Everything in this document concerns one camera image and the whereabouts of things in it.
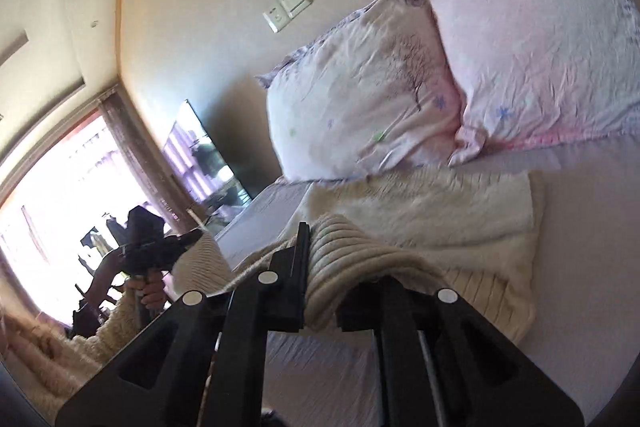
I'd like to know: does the cream cable-knit sweater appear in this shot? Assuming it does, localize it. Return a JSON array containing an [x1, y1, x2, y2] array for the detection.
[[171, 168, 544, 343]]

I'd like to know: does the person's left hand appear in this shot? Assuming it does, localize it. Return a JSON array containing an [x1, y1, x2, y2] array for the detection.
[[84, 248, 167, 311]]

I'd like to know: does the brown window curtain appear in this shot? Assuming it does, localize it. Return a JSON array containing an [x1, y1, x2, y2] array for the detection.
[[98, 83, 205, 233]]

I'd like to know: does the lilac bed sheet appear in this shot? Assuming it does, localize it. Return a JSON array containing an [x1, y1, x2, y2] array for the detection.
[[214, 132, 640, 427]]

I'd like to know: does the white floral pillow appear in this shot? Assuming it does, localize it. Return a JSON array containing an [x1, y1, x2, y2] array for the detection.
[[257, 0, 461, 182]]

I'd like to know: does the pink floral pillow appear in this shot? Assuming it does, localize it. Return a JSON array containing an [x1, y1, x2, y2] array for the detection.
[[428, 0, 639, 165]]

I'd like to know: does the white wall socket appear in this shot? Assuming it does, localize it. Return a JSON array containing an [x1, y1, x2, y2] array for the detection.
[[262, 3, 291, 34]]

